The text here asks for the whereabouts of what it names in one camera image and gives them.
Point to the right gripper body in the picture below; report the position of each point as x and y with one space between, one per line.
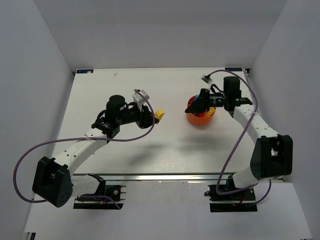
204 99

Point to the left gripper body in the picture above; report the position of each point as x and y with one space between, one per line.
144 119

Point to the yellow square lego brick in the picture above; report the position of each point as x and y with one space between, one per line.
159 114

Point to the yellow long lego plate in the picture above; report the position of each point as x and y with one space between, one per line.
209 112

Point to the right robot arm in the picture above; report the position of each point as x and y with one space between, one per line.
272 154

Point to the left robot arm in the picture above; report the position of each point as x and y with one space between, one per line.
55 180

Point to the orange divided round container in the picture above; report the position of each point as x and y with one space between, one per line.
197 119

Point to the right blue corner label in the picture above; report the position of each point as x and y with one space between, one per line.
233 69

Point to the blue corner label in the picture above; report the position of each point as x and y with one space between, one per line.
233 69
84 71

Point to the left blue corner label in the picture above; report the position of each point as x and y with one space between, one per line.
84 71

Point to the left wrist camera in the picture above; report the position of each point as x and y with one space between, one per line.
140 97

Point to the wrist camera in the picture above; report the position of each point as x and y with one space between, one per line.
207 79
140 97

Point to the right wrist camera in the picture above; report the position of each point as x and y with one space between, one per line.
207 79

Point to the aluminium front rail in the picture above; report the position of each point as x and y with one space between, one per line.
160 177

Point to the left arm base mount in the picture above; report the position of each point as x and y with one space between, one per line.
93 192

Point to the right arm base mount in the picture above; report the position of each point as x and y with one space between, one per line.
243 201

